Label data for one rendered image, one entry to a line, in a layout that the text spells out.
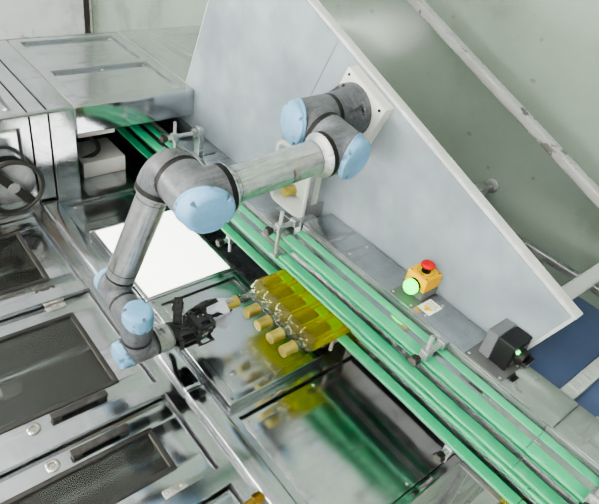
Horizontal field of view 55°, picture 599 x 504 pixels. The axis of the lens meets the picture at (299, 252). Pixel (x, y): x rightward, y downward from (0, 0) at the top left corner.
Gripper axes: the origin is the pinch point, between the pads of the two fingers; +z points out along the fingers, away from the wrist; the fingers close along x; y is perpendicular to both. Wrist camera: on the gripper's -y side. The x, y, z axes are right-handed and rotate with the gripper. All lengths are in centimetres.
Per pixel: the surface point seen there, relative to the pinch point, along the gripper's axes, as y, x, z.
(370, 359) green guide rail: 36.3, -3.8, 24.9
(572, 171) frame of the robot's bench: 39, 41, 99
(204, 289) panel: -21.2, -12.3, 6.1
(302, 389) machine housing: 26.8, -16.5, 9.7
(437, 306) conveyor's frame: 43, 15, 39
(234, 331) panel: 0.0, -12.5, 3.7
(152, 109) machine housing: -92, 19, 25
